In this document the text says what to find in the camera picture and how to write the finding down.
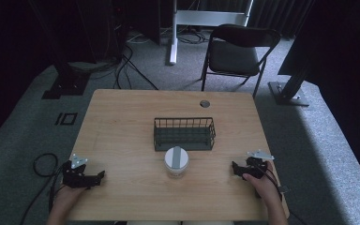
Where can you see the black folding chair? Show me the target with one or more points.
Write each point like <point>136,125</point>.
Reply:
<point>236,56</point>

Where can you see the black stand with base plate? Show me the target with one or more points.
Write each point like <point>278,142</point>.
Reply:
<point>289,92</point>
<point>65,84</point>

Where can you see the white desk frame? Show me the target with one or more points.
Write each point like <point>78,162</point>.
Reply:
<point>200,17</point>

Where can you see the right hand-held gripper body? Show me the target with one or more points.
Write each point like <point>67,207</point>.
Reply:
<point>256,164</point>

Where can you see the white cup with lid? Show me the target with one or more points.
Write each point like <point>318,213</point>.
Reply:
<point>176,162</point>

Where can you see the person's left hand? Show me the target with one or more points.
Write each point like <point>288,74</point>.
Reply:
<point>68,197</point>

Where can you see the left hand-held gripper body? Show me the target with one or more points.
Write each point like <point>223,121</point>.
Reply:
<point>75,178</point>

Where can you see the person's right hand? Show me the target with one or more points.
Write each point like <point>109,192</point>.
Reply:
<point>262,186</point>

